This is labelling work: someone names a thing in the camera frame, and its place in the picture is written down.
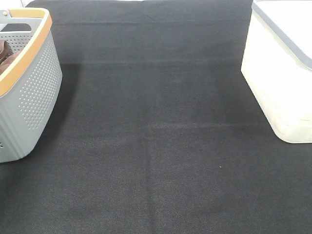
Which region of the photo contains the brown towel in basket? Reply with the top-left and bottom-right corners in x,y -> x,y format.
0,40 -> 20,74

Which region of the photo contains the white plastic storage basket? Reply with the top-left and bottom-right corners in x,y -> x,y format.
241,0 -> 312,143

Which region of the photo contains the black fabric table mat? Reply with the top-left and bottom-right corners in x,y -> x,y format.
0,0 -> 312,234

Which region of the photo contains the grey perforated laundry basket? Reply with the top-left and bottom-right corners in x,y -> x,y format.
0,8 -> 62,163

